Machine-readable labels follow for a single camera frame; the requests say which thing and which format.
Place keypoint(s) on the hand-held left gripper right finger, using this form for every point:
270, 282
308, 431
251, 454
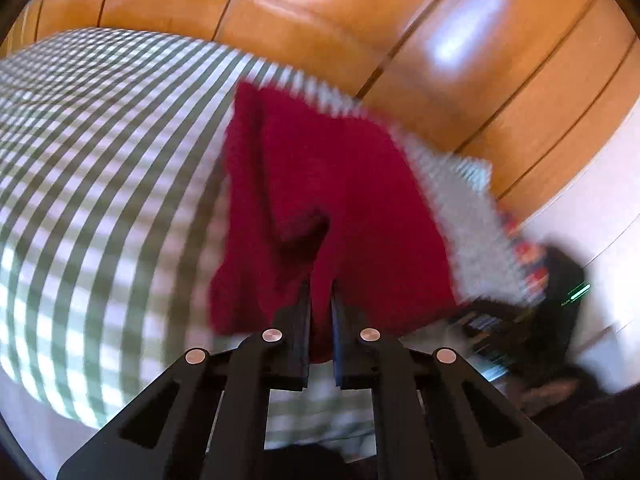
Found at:
340, 340

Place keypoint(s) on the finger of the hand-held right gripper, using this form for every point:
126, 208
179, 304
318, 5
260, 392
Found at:
487, 327

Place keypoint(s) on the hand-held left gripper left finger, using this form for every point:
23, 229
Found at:
300, 340

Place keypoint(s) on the red small garment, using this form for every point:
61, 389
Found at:
325, 175

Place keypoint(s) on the red patterned cloth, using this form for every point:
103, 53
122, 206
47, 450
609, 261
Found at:
525, 255

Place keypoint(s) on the green checked tablecloth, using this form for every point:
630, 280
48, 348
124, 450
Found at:
100, 185

